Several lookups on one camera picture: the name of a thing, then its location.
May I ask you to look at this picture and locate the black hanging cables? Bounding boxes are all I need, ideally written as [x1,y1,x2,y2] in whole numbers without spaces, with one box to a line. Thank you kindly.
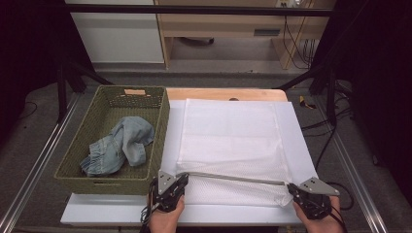
[282,15,317,70]

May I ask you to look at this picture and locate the black metal stand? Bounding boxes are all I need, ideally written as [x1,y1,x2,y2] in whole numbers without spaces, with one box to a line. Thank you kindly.
[55,60,115,123]
[277,62,345,126]

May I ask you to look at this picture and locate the light wooden desk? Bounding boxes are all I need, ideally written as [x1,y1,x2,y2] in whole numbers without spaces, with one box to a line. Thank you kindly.
[154,0,336,71]

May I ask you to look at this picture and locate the aluminium rail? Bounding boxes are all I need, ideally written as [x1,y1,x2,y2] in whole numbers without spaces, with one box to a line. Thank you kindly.
[0,92,83,233]
[315,96,391,233]

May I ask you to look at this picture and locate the blue denim shorts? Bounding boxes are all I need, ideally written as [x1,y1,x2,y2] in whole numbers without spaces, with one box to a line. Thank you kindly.
[79,116,155,178]

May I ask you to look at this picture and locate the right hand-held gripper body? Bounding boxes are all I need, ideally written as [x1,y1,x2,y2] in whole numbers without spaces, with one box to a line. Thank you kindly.
[294,176,341,220]

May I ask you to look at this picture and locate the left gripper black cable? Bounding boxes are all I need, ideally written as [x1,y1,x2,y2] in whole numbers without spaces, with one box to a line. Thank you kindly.
[139,178,160,233]

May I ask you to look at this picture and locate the thin black floor cable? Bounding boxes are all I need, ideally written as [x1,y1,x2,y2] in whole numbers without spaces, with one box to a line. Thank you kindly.
[17,101,39,121]

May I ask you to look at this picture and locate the white cabinet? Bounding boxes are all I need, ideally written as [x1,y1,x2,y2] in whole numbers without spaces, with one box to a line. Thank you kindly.
[64,0,165,64]

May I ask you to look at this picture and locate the white mesh laundry bag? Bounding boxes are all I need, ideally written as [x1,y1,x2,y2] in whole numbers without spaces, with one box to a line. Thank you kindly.
[176,98,294,209]

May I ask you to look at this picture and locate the green woven basket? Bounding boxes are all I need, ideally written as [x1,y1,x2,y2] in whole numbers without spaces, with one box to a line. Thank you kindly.
[53,84,171,196]

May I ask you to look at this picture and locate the person's right hand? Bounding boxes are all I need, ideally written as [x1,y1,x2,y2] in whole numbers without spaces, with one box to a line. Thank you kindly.
[292,195,345,233]

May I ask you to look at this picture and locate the black horizontal bar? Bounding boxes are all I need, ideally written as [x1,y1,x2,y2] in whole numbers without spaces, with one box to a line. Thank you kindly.
[62,3,335,18]

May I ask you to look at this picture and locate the wooden table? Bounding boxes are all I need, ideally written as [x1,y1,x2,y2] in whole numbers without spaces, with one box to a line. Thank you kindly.
[165,87,289,103]

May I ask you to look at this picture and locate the black curtain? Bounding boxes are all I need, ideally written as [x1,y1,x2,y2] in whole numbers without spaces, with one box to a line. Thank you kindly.
[310,0,412,196]
[0,0,97,144]

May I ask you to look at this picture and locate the white table board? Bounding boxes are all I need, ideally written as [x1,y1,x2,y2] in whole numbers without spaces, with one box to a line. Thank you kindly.
[60,99,321,227]

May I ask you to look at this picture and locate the person's left hand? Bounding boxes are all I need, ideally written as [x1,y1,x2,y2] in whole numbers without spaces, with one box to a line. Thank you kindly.
[148,196,186,233]

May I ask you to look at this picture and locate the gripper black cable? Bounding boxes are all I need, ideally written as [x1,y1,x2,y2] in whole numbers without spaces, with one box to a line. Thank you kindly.
[139,178,160,233]
[329,205,350,233]

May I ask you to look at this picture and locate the long black floor cable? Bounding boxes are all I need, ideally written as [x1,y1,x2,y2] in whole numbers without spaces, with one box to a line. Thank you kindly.
[300,106,355,171]

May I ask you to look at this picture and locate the looped black floor cable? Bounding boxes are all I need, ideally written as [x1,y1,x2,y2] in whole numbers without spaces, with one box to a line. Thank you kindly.
[325,181,355,212]

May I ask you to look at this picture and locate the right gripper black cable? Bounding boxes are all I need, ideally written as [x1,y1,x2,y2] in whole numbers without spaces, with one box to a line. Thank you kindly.
[329,205,350,233]

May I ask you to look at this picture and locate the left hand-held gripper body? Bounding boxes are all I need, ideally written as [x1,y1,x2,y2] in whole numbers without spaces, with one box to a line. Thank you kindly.
[149,170,187,214]

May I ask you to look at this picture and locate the yellow black tool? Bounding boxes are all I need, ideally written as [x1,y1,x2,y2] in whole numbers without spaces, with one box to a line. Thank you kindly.
[298,95,319,110]

